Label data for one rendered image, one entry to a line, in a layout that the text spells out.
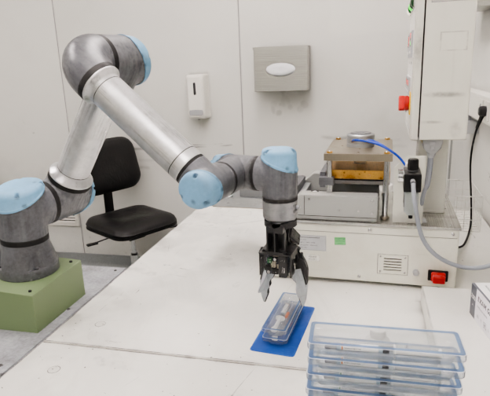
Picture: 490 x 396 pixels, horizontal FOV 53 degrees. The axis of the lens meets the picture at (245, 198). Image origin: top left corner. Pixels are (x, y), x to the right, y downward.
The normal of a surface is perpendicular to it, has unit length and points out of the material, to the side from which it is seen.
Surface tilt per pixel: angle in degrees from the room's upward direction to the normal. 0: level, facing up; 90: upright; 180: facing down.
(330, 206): 90
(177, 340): 0
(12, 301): 90
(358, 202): 90
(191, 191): 91
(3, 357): 0
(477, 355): 0
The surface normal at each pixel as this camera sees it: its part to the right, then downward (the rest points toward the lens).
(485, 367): -0.04, -0.96
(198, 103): -0.23, 0.26
